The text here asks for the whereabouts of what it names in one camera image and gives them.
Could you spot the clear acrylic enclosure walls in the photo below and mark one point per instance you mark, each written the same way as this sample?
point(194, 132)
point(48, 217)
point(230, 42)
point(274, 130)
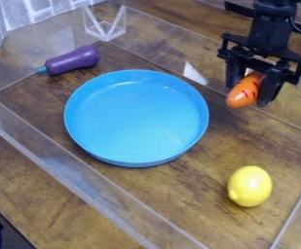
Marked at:
point(71, 202)

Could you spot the orange toy carrot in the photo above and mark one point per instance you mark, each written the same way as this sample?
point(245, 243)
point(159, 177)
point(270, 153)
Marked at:
point(243, 94)

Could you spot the blue round plate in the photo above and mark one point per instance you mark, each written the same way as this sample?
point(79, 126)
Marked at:
point(135, 118)

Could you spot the purple toy eggplant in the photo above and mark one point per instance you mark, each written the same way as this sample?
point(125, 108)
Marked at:
point(80, 58)

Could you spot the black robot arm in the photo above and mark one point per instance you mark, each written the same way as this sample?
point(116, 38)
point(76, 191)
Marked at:
point(274, 5)

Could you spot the yellow toy lemon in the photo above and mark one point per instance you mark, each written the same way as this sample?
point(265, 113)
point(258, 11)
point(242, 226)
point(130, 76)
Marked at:
point(249, 186)

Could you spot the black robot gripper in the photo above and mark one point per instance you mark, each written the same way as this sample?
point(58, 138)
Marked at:
point(263, 52)

